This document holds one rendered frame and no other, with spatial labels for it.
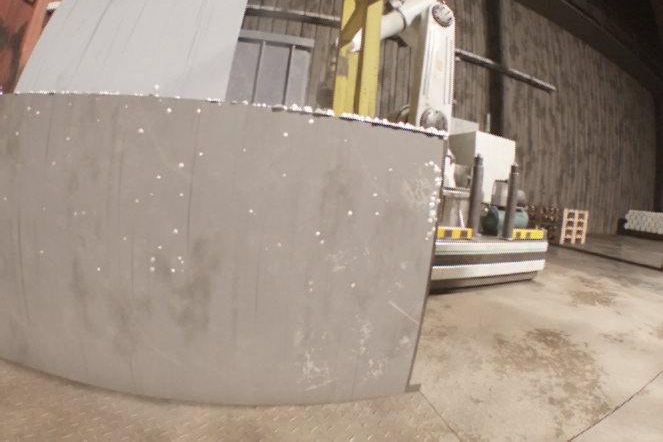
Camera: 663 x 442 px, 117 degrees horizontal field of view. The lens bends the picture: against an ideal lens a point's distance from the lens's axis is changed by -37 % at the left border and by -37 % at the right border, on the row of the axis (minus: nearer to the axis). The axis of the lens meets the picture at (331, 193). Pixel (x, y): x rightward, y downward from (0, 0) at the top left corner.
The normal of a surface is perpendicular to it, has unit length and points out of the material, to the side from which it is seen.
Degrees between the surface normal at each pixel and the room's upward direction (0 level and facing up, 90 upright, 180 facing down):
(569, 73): 90
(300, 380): 90
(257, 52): 90
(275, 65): 90
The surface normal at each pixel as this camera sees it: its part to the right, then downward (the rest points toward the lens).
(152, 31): 0.27, -0.25
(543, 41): 0.21, 0.05
